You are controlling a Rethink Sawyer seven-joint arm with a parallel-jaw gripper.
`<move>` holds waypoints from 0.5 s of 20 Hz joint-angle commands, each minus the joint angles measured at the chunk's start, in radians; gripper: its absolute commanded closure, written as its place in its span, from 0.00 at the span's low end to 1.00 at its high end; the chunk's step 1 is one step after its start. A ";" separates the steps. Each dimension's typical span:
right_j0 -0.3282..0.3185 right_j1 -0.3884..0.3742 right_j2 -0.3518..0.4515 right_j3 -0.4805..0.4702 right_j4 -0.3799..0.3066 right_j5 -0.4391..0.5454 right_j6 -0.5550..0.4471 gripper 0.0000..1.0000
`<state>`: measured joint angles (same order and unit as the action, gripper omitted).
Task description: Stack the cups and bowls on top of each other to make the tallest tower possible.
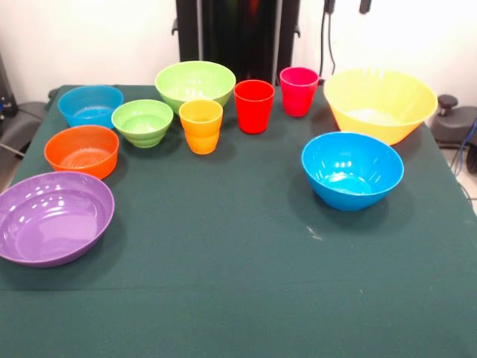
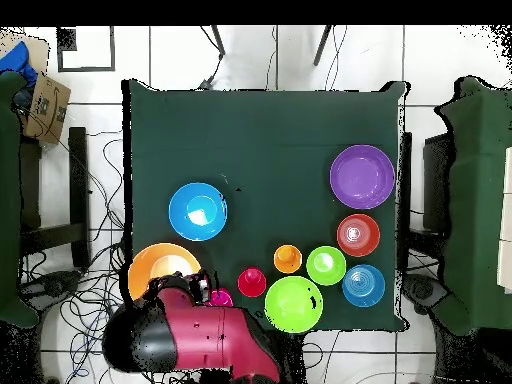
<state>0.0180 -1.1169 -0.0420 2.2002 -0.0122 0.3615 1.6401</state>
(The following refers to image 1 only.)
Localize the purple plastic bowl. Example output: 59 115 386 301
0 171 116 269

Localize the black equipment rack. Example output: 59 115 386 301
0 51 19 126

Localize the yellow plastic bowl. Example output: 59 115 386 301
323 67 439 146

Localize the orange plastic cup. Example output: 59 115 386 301
178 99 224 155

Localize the dark green tablecloth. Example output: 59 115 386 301
0 84 477 358

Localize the small blue plastic bowl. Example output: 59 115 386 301
57 85 124 131

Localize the blue cable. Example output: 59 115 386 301
451 118 477 177

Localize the large blue plastic bowl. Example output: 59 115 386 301
300 131 405 213

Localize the small green ribbed bowl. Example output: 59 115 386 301
110 98 174 149

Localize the grey machine base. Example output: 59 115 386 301
0 100 48 157

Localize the pink plastic cup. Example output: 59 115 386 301
279 66 320 118

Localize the grey base with black knob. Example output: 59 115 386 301
432 94 477 150

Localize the black hanging cable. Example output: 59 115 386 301
319 0 338 78

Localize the large green plastic bowl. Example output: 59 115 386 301
154 60 237 116

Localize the red plastic cup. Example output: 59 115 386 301
233 79 276 134

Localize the orange plastic bowl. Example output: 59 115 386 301
43 125 120 180

